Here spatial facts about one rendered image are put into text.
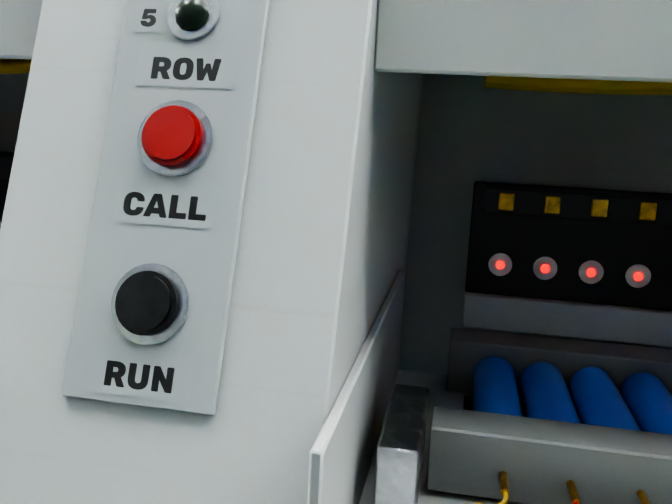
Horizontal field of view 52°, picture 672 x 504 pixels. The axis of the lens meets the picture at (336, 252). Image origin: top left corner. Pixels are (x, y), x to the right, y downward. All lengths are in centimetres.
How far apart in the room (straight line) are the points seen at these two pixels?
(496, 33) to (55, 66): 12
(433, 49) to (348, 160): 4
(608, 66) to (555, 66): 1
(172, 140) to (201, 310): 4
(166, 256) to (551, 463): 13
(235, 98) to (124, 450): 9
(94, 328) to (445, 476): 12
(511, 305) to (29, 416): 22
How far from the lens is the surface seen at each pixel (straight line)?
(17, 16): 24
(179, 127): 18
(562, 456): 23
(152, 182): 18
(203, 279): 17
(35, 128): 21
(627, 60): 20
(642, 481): 24
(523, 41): 20
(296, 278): 17
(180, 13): 19
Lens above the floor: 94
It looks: 9 degrees up
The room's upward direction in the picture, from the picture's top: 6 degrees clockwise
